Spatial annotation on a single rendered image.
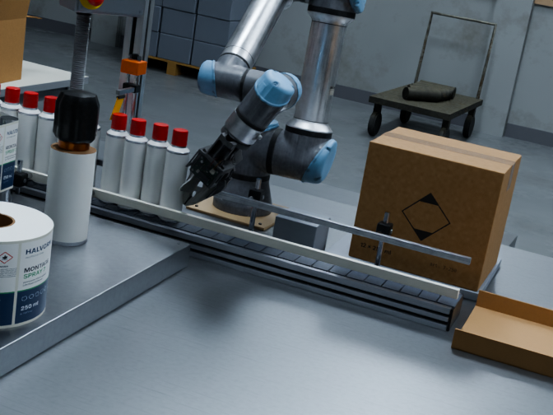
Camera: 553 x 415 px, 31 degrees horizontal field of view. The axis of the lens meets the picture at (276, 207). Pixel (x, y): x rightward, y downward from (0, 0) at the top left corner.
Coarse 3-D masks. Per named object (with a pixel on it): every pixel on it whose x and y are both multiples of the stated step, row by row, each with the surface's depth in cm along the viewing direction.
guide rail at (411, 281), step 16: (96, 192) 221; (144, 208) 217; (160, 208) 216; (192, 224) 214; (208, 224) 212; (224, 224) 211; (256, 240) 209; (272, 240) 208; (304, 256) 206; (320, 256) 204; (336, 256) 203; (368, 272) 201; (384, 272) 200; (432, 288) 197; (448, 288) 196
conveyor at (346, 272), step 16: (112, 208) 221; (160, 224) 217; (176, 224) 218; (224, 240) 212; (240, 240) 214; (288, 256) 209; (336, 272) 204; (352, 272) 206; (400, 288) 201; (416, 288) 203; (448, 304) 197
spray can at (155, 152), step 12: (156, 132) 215; (156, 144) 215; (168, 144) 217; (156, 156) 216; (144, 168) 218; (156, 168) 217; (144, 180) 218; (156, 180) 218; (144, 192) 219; (156, 192) 218; (156, 204) 219; (156, 216) 220
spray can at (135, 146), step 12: (132, 120) 216; (144, 120) 217; (132, 132) 217; (144, 132) 218; (132, 144) 216; (144, 144) 217; (132, 156) 217; (144, 156) 219; (132, 168) 218; (120, 180) 220; (132, 180) 219; (120, 192) 220; (132, 192) 220
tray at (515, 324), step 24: (480, 312) 208; (504, 312) 210; (528, 312) 208; (552, 312) 206; (456, 336) 188; (480, 336) 186; (504, 336) 198; (528, 336) 200; (552, 336) 202; (504, 360) 185; (528, 360) 184; (552, 360) 182
